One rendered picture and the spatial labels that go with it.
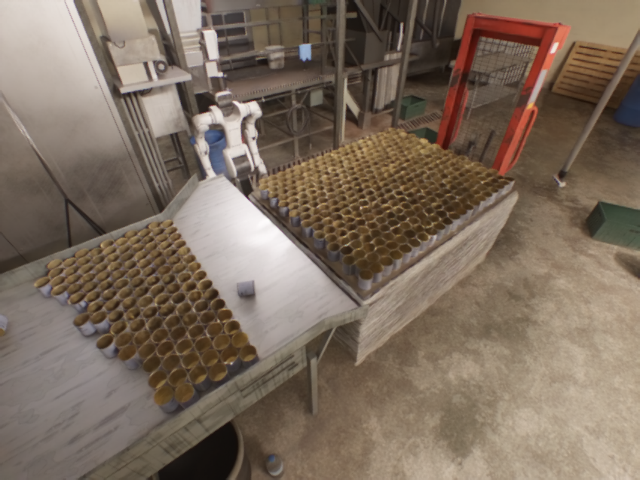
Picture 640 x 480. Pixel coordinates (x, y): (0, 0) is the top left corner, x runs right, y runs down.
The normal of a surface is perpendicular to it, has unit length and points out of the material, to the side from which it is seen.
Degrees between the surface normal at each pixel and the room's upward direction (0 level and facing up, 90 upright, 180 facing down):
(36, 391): 0
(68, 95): 90
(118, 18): 90
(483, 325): 0
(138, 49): 90
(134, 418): 0
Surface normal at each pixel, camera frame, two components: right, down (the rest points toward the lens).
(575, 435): 0.00, -0.74
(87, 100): 0.61, 0.54
